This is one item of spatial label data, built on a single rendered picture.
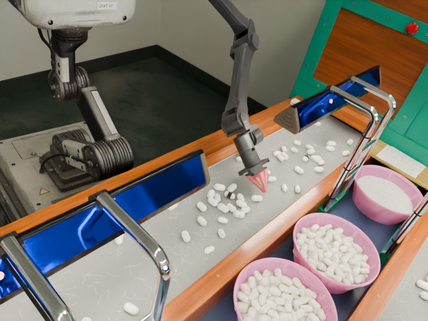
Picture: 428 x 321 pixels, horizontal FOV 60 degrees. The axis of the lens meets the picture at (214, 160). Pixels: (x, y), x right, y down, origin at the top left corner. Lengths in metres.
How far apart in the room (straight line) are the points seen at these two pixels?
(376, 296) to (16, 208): 1.31
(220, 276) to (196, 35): 2.67
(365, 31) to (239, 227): 1.03
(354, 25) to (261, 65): 1.39
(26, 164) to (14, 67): 1.40
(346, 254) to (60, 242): 0.87
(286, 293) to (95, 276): 0.49
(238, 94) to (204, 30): 2.11
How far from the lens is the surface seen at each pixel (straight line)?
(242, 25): 1.51
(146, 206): 0.69
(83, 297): 0.97
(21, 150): 1.76
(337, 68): 1.84
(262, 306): 1.02
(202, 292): 0.96
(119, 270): 1.00
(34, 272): 0.55
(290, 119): 1.05
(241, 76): 1.33
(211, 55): 3.35
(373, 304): 1.14
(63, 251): 0.62
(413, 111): 1.75
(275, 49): 2.98
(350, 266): 1.24
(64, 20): 1.17
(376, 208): 1.47
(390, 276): 1.23
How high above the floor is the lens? 1.57
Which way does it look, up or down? 38 degrees down
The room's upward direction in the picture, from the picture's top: 15 degrees clockwise
